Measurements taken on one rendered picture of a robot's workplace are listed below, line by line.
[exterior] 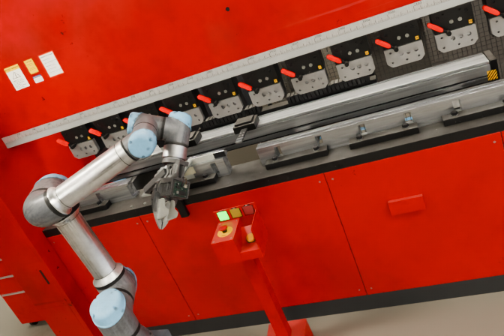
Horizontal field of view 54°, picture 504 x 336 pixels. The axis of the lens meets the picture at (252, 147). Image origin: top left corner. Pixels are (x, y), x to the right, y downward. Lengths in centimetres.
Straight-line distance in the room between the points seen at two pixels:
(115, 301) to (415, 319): 147
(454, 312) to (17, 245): 222
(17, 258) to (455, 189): 224
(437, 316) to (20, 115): 225
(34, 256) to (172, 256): 74
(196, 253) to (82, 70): 106
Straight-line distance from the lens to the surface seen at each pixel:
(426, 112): 222
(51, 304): 312
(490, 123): 215
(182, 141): 153
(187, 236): 255
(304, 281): 259
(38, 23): 247
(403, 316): 262
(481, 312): 258
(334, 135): 224
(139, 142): 139
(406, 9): 206
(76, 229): 171
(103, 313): 170
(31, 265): 297
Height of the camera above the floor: 186
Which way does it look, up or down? 22 degrees down
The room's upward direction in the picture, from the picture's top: 23 degrees counter-clockwise
